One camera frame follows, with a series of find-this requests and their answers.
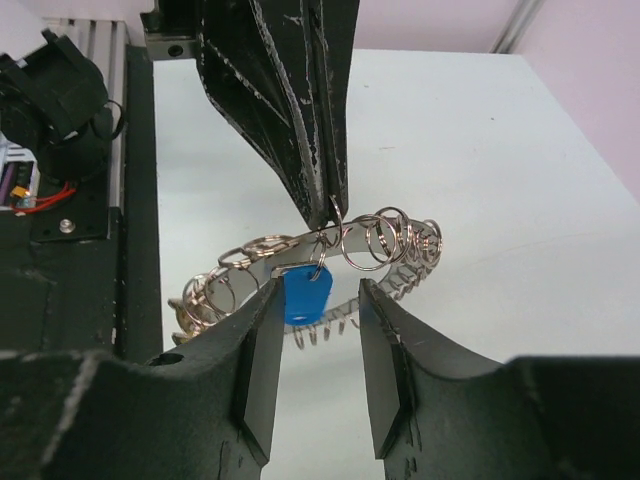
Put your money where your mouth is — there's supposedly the steel disc with key rings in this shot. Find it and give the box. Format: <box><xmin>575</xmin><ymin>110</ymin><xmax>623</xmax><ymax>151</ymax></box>
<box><xmin>168</xmin><ymin>206</ymin><xmax>443</xmax><ymax>349</ymax></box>

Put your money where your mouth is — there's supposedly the left aluminium frame post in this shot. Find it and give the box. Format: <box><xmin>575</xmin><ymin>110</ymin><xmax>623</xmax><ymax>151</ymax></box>
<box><xmin>490</xmin><ymin>0</ymin><xmax>545</xmax><ymax>54</ymax></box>

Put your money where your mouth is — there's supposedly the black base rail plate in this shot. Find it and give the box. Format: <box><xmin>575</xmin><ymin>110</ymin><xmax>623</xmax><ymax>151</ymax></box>
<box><xmin>1</xmin><ymin>47</ymin><xmax>163</xmax><ymax>363</ymax></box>

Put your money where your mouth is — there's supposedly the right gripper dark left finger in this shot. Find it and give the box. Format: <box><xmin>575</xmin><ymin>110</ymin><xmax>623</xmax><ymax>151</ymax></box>
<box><xmin>1</xmin><ymin>279</ymin><xmax>284</xmax><ymax>479</ymax></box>

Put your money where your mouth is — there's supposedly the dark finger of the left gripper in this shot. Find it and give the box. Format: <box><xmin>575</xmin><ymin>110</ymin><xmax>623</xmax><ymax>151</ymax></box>
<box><xmin>301</xmin><ymin>1</ymin><xmax>360</xmax><ymax>220</ymax></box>

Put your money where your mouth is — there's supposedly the yellow key tag on disc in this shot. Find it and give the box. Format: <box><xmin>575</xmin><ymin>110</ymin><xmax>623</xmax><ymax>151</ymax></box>
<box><xmin>167</xmin><ymin>298</ymin><xmax>199</xmax><ymax>346</ymax></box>

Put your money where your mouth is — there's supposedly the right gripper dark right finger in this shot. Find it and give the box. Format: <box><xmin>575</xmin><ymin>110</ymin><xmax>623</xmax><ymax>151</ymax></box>
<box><xmin>359</xmin><ymin>280</ymin><xmax>639</xmax><ymax>479</ymax></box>

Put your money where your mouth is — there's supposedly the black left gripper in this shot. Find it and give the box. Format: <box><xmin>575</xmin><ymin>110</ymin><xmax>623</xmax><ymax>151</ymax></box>
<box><xmin>140</xmin><ymin>0</ymin><xmax>329</xmax><ymax>230</ymax></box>

